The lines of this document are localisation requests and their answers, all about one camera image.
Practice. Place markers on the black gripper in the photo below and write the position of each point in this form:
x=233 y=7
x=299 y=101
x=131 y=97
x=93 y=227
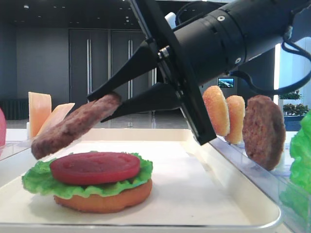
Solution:
x=187 y=57

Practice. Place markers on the brown patty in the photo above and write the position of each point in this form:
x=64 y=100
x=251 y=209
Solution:
x=78 y=123
x=263 y=131

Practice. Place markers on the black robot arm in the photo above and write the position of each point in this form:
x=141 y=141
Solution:
x=265 y=23

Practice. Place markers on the leaning orange cheese slice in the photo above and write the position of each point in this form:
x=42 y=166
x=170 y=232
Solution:
x=57 y=115

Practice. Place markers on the red tomato slice on burger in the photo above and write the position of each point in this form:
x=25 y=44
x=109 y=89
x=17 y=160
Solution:
x=94 y=168

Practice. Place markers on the upright orange cheese slice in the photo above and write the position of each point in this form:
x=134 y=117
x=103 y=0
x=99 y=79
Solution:
x=40 y=107

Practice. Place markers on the green lettuce on bun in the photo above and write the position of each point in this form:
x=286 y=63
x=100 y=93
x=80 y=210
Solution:
x=39 y=180

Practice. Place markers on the red tomato slice at left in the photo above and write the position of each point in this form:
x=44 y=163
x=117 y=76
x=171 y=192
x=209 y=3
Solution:
x=2 y=128

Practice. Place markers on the clear acrylic cheese rack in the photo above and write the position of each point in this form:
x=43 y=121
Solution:
x=17 y=145

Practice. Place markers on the green lettuce leaf in rack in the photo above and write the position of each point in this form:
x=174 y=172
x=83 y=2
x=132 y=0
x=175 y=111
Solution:
x=300 y=151

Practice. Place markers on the clear acrylic lettuce rack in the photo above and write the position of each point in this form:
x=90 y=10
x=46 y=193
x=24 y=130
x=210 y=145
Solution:
x=296 y=203

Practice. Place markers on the bun slice near tray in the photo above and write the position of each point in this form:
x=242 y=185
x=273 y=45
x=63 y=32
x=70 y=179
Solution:
x=217 y=110

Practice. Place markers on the bun slice by pusher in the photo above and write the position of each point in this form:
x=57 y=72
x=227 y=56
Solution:
x=236 y=107

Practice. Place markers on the clear acrylic bun rack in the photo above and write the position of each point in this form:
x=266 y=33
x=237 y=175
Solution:
x=220 y=142

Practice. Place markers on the white serving tray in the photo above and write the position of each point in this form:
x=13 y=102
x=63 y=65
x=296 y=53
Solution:
x=195 y=190

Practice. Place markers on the bottom bun on tray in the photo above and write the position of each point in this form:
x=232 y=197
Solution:
x=105 y=205

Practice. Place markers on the potted red flower plants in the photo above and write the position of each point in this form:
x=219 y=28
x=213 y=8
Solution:
x=291 y=104

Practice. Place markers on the clear acrylic patty rack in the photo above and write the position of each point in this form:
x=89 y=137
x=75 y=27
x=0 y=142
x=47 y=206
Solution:
x=281 y=170

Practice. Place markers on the wall screen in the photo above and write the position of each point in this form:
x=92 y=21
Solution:
x=225 y=82

